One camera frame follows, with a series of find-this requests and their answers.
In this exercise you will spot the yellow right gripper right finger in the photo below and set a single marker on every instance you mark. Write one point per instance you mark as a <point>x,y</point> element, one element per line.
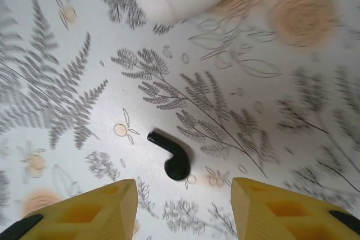
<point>270,217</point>

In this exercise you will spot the floral printed tablecloth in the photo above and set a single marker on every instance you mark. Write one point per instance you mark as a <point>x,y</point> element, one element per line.
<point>84,96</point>

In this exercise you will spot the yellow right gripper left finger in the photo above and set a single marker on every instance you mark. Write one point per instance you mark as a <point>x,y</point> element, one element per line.
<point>92,217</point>

